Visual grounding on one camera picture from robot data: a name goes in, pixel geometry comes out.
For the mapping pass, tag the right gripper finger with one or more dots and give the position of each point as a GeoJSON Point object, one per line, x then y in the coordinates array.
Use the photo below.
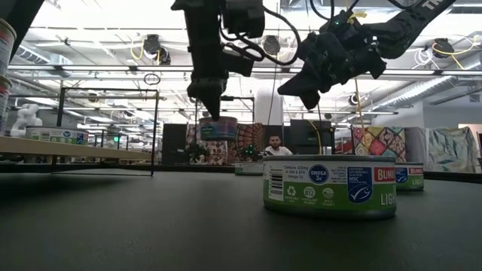
{"type": "Point", "coordinates": [297, 83]}
{"type": "Point", "coordinates": [312, 99]}

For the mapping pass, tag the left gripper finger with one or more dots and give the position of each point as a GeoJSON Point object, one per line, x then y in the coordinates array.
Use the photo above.
{"type": "Point", "coordinates": [212, 107]}

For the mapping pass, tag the green white tuna can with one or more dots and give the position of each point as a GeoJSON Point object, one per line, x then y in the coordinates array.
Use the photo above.
{"type": "Point", "coordinates": [248, 168]}
{"type": "Point", "coordinates": [410, 177]}
{"type": "Point", "coordinates": [56, 136]}
{"type": "Point", "coordinates": [331, 188]}

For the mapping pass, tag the light wooden shelf board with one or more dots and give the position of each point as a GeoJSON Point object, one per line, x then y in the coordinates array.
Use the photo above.
{"type": "Point", "coordinates": [75, 150]}

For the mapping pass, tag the white pillar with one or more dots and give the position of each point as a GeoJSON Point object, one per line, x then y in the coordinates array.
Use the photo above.
{"type": "Point", "coordinates": [269, 105]}

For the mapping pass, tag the black computer case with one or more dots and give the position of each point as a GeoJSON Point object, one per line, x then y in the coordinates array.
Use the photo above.
{"type": "Point", "coordinates": [309, 137]}

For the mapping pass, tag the black round ceiling fixture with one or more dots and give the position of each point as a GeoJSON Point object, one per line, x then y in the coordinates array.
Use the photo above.
{"type": "Point", "coordinates": [353, 99]}

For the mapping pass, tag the red patterned cloth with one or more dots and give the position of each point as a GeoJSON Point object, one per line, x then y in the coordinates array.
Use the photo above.
{"type": "Point", "coordinates": [248, 137]}
{"type": "Point", "coordinates": [216, 150]}

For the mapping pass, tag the yellow tag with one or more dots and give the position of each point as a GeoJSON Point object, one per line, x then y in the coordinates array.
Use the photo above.
{"type": "Point", "coordinates": [356, 16]}

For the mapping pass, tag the black panel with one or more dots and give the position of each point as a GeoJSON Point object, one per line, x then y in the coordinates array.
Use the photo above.
{"type": "Point", "coordinates": [173, 143]}

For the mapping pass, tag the person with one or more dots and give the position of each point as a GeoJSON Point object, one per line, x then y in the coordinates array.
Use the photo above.
{"type": "Point", "coordinates": [278, 147]}

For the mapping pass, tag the colourful patchwork quilt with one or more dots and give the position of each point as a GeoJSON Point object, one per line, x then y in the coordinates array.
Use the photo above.
{"type": "Point", "coordinates": [380, 145]}

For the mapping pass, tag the grey cloth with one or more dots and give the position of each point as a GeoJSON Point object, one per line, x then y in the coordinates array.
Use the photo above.
{"type": "Point", "coordinates": [414, 143]}

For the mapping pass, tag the long ceiling light bar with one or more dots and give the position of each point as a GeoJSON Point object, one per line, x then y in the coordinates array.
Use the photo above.
{"type": "Point", "coordinates": [94, 68]}

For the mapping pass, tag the teal white patterned cloth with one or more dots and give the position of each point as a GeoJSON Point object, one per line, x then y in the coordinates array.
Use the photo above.
{"type": "Point", "coordinates": [452, 147]}

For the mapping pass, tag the white robot figure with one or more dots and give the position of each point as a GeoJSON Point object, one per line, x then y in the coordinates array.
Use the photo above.
{"type": "Point", "coordinates": [26, 118]}

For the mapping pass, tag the black metal frame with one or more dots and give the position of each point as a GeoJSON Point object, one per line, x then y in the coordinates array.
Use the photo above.
{"type": "Point", "coordinates": [241, 98]}
{"type": "Point", "coordinates": [109, 90]}

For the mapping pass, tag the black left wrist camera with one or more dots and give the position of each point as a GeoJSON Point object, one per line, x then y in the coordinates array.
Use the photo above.
{"type": "Point", "coordinates": [243, 17]}

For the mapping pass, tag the silver ventilation duct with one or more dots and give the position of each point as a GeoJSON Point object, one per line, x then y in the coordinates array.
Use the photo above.
{"type": "Point", "coordinates": [30, 56]}

